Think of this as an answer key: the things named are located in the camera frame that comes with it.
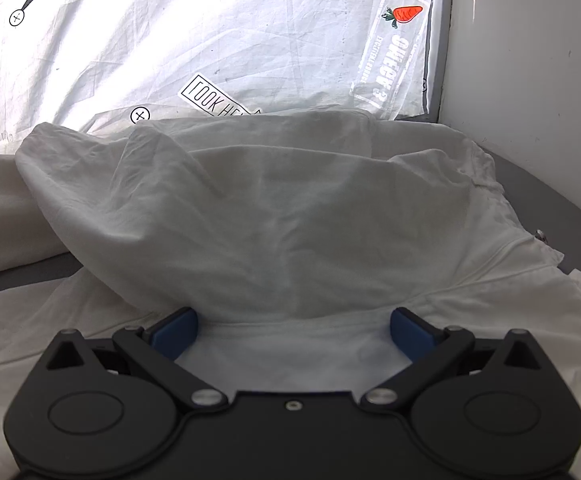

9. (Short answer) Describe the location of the white garment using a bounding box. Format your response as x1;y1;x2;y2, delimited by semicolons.
0;109;581;480

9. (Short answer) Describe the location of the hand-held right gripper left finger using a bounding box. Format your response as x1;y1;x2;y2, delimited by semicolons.
45;306;229;412

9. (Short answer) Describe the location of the grey window frame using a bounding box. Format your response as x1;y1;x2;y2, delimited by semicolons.
423;0;456;123

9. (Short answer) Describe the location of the printed white curtain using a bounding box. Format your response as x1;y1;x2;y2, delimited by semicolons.
0;0;446;157

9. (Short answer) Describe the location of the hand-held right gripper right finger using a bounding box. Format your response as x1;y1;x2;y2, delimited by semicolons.
362;307;547;412

